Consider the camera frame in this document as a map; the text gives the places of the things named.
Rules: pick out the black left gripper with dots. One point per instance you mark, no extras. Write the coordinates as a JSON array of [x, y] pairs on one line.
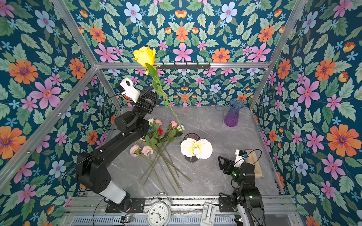
[[146, 102]]

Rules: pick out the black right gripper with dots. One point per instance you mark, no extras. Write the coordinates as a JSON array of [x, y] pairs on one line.
[[227, 163]]

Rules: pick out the cream double-bloom flower stem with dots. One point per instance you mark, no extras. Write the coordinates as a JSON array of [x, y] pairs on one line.
[[203, 149]]

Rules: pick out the yellow rose stem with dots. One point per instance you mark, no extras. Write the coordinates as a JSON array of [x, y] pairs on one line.
[[145, 56]]

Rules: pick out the dark pink ribbed glass vase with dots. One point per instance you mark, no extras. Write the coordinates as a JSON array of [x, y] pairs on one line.
[[188, 146]]

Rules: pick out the pink rose stem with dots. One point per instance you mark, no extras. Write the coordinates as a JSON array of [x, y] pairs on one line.
[[156, 142]]

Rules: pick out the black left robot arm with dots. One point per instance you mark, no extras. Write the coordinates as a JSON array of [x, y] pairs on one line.
[[91, 169]]

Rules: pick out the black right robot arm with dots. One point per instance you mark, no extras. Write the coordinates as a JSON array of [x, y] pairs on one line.
[[246, 198]]

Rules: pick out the pile of artificial flowers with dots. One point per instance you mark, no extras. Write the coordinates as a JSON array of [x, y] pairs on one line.
[[160, 165]]

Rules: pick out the purple ribbed glass vase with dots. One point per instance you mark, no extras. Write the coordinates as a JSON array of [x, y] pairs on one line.
[[232, 117]]

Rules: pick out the beige cloth roll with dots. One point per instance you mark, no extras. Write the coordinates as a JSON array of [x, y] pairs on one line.
[[253, 158]]

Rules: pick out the clear glass cup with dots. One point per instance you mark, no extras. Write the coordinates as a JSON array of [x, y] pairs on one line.
[[220, 110]]

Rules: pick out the white twin-bell alarm clock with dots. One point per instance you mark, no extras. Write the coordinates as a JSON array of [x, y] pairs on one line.
[[159, 213]]

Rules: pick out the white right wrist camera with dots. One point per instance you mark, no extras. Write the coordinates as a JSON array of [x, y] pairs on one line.
[[240, 157]]

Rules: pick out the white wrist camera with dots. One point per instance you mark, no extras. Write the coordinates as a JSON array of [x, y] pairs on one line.
[[126, 87], [240, 157]]

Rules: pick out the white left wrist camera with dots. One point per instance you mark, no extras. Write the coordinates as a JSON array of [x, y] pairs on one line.
[[126, 87]]

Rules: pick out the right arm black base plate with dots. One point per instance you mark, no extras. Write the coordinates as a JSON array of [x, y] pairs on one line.
[[225, 205]]

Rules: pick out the black hook rail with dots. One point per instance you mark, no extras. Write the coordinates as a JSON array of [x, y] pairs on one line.
[[190, 65]]

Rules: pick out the white plastic clip bracket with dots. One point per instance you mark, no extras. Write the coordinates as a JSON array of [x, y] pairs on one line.
[[208, 214]]

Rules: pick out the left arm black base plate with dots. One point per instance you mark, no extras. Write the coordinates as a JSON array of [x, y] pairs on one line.
[[128, 205]]

